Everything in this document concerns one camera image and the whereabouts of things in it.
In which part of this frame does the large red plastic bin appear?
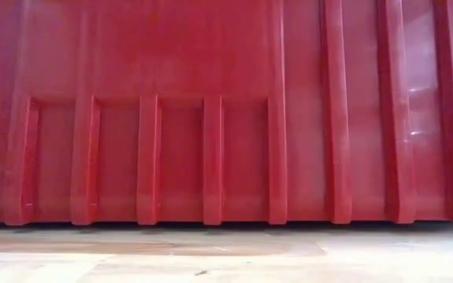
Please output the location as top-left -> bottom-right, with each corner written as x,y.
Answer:
0,0 -> 453,227

